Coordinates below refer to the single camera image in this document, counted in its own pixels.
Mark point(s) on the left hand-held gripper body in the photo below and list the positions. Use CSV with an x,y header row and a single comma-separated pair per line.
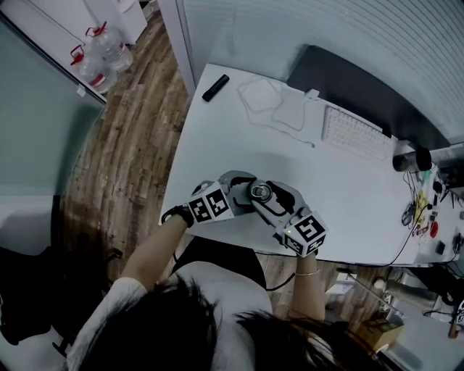
x,y
212,204

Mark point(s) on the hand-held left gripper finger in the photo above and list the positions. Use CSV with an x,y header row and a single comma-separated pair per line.
x,y
237,177
241,210

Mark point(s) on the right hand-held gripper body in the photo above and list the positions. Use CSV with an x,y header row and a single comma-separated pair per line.
x,y
306,232

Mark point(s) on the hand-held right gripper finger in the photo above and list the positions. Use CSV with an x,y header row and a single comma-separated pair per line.
x,y
295,201
272,218

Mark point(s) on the person's left forearm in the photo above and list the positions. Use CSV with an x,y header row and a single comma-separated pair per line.
x,y
152,253

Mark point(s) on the person's right forearm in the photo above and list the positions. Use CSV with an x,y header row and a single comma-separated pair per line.
x,y
308,293

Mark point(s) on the person's black shorts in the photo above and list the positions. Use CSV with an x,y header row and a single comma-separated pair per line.
x,y
221,253

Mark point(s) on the white flat square pad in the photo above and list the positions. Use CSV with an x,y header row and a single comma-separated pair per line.
x,y
288,114

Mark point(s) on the white rounded square device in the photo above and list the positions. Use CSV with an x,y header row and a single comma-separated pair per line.
x,y
258,96

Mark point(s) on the person's white shirt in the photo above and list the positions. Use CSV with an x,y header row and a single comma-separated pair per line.
x,y
235,300

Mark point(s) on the white keyboard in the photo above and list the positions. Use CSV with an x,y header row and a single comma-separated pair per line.
x,y
357,134

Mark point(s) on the black stick-shaped device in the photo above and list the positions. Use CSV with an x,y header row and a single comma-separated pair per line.
x,y
215,88

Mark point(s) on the grey computer mouse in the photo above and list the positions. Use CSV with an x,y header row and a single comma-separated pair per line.
x,y
407,215

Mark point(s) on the small white adapter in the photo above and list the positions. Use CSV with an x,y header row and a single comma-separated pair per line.
x,y
312,94

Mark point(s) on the black cylinder speaker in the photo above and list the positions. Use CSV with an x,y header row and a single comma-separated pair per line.
x,y
407,161

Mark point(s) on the yellow packet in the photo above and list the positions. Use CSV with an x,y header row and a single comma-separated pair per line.
x,y
422,203

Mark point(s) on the cardboard box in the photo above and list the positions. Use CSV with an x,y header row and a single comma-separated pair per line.
x,y
382,331

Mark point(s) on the black monitor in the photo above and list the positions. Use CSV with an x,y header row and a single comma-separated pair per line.
x,y
362,94

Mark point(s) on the small red object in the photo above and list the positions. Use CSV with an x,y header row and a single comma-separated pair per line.
x,y
434,229

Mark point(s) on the teal cloth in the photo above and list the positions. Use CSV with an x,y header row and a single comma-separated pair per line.
x,y
426,177

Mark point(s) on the small black box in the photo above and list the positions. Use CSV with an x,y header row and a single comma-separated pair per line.
x,y
440,247

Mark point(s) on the black laptop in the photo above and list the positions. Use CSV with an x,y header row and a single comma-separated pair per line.
x,y
453,174

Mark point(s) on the small white door plate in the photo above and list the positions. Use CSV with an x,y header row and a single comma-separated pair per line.
x,y
81,91

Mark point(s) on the clear water bottle red cap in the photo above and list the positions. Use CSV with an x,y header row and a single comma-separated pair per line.
x,y
96,72
112,50

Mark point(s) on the black office chair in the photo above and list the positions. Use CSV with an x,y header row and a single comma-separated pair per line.
x,y
32,297

